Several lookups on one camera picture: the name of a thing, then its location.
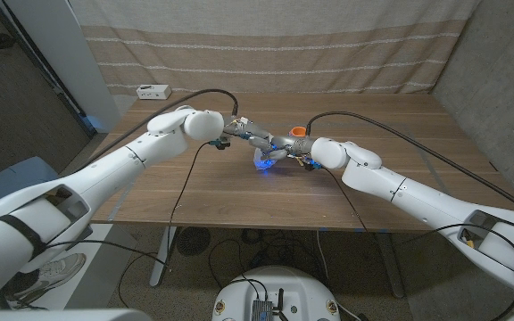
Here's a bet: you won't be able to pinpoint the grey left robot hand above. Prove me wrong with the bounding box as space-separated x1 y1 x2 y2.
221 118 280 155

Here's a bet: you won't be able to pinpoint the black right upper arm cable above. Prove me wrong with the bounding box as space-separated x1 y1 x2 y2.
430 222 514 321

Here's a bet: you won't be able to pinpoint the grey sneaker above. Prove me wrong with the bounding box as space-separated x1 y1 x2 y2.
6 252 87 309

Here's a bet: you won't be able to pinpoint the grey table leg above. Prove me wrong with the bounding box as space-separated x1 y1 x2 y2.
375 232 406 299

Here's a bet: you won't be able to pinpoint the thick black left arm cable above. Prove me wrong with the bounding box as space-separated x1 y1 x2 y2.
71 87 239 173

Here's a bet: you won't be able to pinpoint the beige striped backdrop curtain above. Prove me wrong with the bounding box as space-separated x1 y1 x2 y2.
68 0 481 95

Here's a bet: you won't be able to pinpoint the white table leg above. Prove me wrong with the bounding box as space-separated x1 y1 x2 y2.
149 226 178 288

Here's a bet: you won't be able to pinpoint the person leg dark trousers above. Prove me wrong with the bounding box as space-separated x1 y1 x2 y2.
2 269 39 300

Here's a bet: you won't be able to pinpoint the blue plastic bin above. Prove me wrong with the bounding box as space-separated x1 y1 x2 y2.
0 155 60 209

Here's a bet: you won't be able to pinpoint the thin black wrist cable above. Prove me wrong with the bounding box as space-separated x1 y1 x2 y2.
323 168 368 233
167 141 216 268

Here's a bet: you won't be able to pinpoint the white wall panel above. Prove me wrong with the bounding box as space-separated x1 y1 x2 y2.
4 0 122 134

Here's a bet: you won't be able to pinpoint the thin black left wrist cable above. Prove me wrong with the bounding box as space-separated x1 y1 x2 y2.
167 141 216 268

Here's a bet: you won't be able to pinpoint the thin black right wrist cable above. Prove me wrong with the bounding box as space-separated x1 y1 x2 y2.
323 168 368 233

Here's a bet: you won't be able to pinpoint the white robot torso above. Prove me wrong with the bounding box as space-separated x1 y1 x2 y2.
211 266 342 321

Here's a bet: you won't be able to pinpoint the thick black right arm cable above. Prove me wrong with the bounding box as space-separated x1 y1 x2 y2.
305 111 514 219

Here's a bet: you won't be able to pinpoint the white power strip box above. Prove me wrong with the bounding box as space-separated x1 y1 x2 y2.
136 84 172 101

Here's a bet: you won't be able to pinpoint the round black floor grille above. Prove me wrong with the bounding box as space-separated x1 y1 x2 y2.
176 226 212 258

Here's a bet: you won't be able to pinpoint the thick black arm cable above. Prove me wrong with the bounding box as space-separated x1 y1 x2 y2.
71 87 239 173
305 111 514 219

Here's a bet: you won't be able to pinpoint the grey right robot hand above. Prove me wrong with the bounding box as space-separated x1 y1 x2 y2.
259 136 316 164

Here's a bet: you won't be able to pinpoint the white paper coffee filter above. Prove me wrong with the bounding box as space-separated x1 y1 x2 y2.
253 149 280 172

